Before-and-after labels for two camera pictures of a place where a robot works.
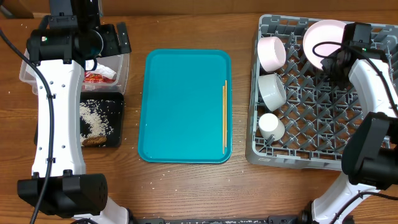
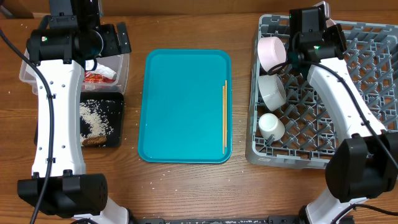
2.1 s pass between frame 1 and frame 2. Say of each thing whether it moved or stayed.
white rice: stayed
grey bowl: stayed
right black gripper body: moved
